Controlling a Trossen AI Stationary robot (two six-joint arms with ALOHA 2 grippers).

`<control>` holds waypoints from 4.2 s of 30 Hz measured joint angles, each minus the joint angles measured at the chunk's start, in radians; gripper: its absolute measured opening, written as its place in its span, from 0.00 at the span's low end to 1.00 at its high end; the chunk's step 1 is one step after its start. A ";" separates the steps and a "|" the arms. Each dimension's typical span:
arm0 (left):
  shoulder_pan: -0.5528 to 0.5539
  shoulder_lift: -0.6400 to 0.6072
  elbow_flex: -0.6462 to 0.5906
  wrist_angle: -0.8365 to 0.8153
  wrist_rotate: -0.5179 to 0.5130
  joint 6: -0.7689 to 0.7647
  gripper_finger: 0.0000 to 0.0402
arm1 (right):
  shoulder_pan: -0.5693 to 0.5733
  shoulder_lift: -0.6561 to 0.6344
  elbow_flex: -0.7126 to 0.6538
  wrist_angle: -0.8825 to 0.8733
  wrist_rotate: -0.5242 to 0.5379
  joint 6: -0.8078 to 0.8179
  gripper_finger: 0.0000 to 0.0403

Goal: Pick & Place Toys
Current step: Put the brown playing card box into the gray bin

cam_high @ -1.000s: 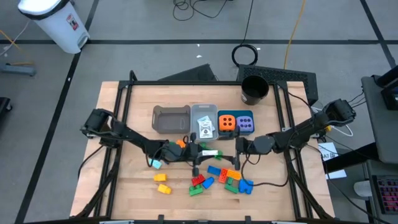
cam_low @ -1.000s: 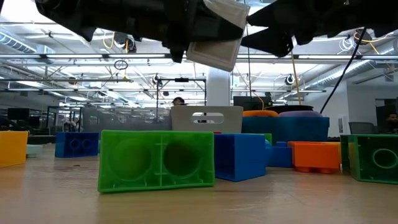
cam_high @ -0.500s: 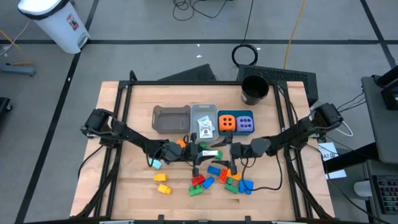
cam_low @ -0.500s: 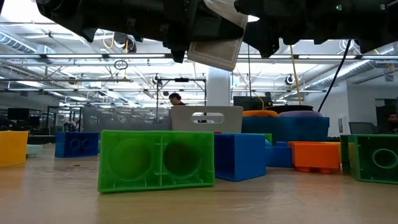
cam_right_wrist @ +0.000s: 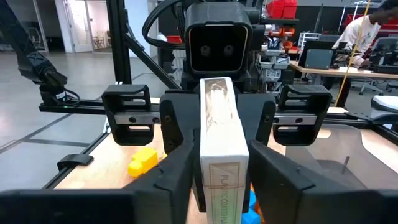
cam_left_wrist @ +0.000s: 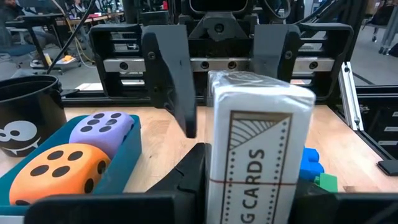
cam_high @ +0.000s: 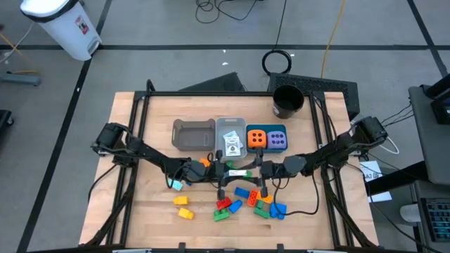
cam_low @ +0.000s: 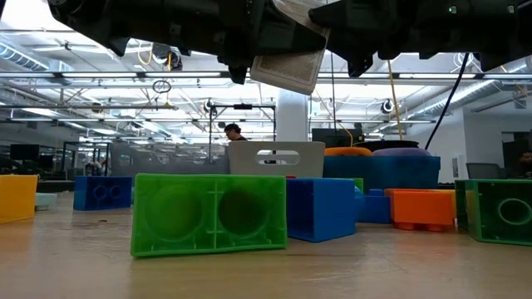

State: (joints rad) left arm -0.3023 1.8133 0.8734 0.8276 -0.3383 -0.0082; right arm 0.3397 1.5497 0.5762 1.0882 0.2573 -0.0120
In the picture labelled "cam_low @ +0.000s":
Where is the black monitor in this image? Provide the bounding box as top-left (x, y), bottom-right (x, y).
top-left (311, 127), bottom-right (366, 149)
top-left (8, 143), bottom-right (42, 162)

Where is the orange foam die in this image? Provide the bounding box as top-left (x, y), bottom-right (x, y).
top-left (323, 146), bottom-right (374, 158)

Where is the light cyan flat toy brick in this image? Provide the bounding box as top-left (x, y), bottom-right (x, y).
top-left (35, 192), bottom-right (58, 212)

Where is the person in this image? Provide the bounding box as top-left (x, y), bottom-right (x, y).
top-left (223, 122), bottom-right (249, 143)
top-left (515, 149), bottom-right (532, 180)

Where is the yellow hanging cable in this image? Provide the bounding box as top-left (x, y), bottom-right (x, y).
top-left (386, 59), bottom-right (405, 142)

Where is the teal plastic bin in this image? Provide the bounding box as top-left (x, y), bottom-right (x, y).
top-left (323, 154), bottom-right (441, 192)

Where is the black bucket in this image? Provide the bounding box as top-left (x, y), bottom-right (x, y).
top-left (352, 140), bottom-right (421, 153)

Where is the white plastic bin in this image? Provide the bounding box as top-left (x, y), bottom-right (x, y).
top-left (227, 140), bottom-right (327, 179)

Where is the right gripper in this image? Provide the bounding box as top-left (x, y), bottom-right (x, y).
top-left (309, 0), bottom-right (479, 79)

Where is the purple foam die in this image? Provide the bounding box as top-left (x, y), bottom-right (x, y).
top-left (372, 147), bottom-right (432, 158)

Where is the light green toy brick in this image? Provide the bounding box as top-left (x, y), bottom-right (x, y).
top-left (130, 173), bottom-right (289, 258)

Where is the orange studded toy brick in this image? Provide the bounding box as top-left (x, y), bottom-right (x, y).
top-left (384, 188), bottom-right (458, 233)

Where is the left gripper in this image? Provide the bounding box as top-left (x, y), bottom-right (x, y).
top-left (165, 0), bottom-right (328, 86)

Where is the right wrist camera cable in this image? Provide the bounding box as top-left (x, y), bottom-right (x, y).
top-left (423, 52), bottom-right (470, 151)

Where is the black camera rig frame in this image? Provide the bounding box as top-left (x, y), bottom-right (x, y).
top-left (206, 102), bottom-right (278, 164)

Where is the small blue rounded toy brick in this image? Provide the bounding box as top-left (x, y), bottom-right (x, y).
top-left (73, 175), bottom-right (134, 212)

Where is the yellow toy brick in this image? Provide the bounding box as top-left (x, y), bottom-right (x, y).
top-left (0, 174), bottom-right (39, 225)

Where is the blue rectangular toy brick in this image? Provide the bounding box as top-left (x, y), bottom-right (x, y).
top-left (355, 189), bottom-right (392, 225)

